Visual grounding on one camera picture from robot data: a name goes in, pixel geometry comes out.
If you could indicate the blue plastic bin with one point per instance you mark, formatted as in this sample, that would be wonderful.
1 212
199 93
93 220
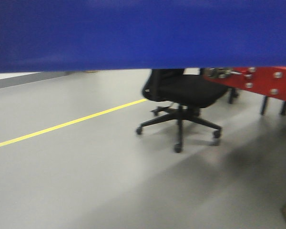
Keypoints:
70 35

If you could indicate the black office chair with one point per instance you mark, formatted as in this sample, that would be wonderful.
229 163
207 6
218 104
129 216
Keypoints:
191 92

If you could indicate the red metal frame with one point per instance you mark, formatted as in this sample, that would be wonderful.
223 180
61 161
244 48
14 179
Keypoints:
269 81

